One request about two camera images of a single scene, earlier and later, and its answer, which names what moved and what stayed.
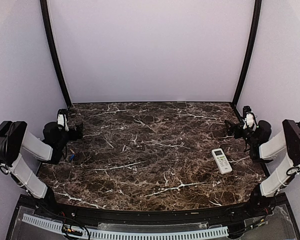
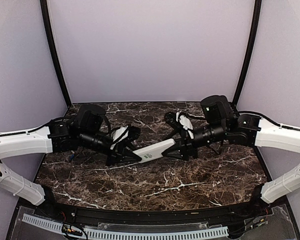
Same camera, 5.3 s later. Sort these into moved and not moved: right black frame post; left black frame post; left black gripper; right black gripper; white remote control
Moved: white remote control; left black gripper; right black gripper
Not moved: right black frame post; left black frame post
